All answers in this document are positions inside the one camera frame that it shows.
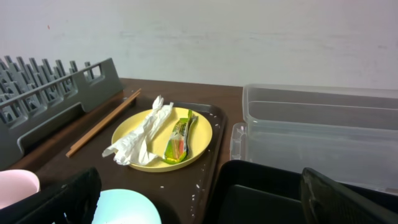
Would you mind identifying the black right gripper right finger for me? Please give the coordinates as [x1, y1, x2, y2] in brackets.
[300, 168, 397, 224]

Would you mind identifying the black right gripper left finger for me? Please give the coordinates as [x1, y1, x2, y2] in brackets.
[1, 167, 102, 224]

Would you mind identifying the light blue bowl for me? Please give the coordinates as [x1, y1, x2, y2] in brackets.
[92, 189, 162, 224]

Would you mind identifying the wooden chopstick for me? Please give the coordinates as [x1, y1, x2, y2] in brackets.
[67, 90, 142, 158]
[65, 88, 142, 156]

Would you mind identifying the pink bowl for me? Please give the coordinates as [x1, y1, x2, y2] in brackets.
[0, 169, 40, 209]

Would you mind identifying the white napkin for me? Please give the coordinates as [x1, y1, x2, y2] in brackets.
[102, 95, 174, 166]

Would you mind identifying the green snack wrapper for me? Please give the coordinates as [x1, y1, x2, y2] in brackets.
[163, 110, 198, 164]

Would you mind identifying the clear plastic bin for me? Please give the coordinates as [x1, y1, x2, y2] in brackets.
[230, 84, 397, 194]

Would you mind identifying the black tray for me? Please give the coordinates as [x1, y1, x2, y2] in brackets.
[203, 160, 397, 223]

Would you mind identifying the dark brown serving tray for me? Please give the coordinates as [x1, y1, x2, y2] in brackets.
[9, 96, 227, 224]

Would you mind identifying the grey dish rack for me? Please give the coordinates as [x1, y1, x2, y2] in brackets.
[1, 56, 123, 169]

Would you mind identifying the yellow plate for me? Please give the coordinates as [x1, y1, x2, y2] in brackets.
[111, 106, 213, 173]

